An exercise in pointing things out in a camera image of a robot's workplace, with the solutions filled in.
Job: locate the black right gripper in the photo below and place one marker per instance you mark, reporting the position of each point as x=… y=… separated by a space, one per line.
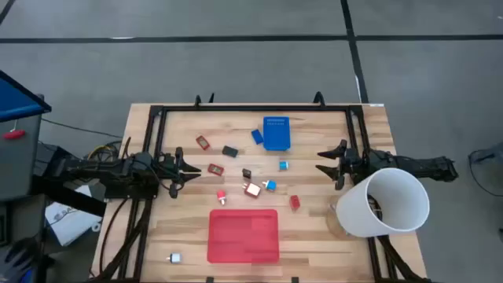
x=351 y=163

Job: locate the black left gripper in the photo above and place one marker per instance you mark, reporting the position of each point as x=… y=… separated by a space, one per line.
x=169 y=167

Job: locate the red sharpener with window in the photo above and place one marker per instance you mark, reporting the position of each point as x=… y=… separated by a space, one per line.
x=203 y=142
x=215 y=169

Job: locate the red plug adapter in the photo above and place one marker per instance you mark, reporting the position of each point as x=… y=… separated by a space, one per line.
x=221 y=195

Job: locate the black rectangular case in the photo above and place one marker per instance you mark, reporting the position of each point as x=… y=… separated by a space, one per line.
x=230 y=151

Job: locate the small black block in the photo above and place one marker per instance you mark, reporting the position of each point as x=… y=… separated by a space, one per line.
x=246 y=173

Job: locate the blue plastic bin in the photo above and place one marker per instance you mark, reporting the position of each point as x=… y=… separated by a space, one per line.
x=276 y=135

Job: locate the blue plug adapter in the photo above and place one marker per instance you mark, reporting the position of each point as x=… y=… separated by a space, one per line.
x=270 y=185

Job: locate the small blue box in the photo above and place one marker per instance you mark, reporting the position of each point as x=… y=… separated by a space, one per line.
x=257 y=136

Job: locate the red translucent plastic bin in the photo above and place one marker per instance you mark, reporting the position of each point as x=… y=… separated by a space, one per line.
x=243 y=236

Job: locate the white plug adapter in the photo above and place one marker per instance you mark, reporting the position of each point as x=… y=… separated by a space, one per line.
x=175 y=258

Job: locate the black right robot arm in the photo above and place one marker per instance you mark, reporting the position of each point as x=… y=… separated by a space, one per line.
x=412 y=165

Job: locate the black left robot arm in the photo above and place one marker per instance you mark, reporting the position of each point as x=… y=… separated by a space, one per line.
x=102 y=169

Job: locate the light blue small block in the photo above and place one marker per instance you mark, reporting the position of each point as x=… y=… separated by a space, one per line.
x=283 y=165

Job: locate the small red block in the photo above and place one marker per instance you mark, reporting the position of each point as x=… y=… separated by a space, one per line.
x=294 y=202

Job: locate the clear glass lamp base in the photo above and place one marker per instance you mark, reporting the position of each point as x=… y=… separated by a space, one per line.
x=332 y=224

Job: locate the red and silver charger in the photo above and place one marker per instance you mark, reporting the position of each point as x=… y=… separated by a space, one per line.
x=252 y=190

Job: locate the black metal bar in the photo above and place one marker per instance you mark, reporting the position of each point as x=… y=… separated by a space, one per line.
x=67 y=194

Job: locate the white printed paper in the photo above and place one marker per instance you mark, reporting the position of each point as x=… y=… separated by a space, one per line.
x=70 y=226

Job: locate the grey cabinet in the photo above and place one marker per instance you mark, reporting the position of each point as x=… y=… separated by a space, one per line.
x=19 y=165

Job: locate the red tag on cabinet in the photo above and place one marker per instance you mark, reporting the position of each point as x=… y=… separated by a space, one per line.
x=13 y=134

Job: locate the blue screen panel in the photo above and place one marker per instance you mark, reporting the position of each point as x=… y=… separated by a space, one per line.
x=15 y=102

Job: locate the person's hand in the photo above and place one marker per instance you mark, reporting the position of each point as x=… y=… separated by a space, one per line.
x=17 y=257

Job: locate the black metal table frame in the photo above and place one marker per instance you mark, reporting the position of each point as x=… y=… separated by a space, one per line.
x=255 y=107

